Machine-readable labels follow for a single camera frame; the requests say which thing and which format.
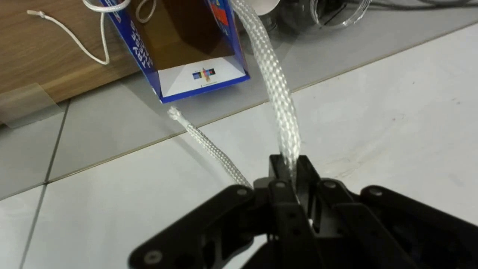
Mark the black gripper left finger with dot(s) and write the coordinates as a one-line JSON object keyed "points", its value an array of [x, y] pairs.
{"points": [[220, 230]]}

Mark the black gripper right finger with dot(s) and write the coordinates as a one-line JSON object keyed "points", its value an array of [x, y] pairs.
{"points": [[383, 230]]}

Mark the blue cardboard snack box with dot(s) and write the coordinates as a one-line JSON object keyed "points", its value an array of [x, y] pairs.
{"points": [[188, 49]]}

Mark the white paper cup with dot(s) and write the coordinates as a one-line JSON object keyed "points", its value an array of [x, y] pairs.
{"points": [[264, 7]]}

